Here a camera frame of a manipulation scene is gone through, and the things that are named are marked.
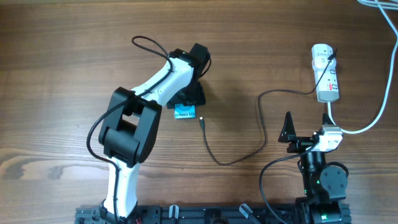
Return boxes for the blue Galaxy smartphone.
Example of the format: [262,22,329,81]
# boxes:
[174,104,196,119]

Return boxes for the black USB charging cable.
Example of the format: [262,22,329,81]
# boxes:
[198,47,338,166]

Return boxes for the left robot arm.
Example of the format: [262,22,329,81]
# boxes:
[98,44,211,223]

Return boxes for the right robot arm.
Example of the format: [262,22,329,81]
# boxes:
[278,112,352,224]

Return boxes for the white USB charger plug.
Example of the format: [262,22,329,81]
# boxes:
[312,55,336,71]

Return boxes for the white power strip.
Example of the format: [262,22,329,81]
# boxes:
[312,44,340,103]

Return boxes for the black right camera cable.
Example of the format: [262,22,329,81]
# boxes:
[259,143,320,224]

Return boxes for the black camera cable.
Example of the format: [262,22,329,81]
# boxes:
[259,143,320,224]
[86,35,175,224]

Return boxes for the white power strip cord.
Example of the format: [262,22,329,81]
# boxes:
[326,0,398,135]

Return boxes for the black left camera cable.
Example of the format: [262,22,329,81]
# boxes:
[86,35,175,224]

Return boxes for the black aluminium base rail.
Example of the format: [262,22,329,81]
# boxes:
[74,203,352,224]

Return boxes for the white cables at corner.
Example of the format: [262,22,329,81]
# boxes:
[356,0,398,11]

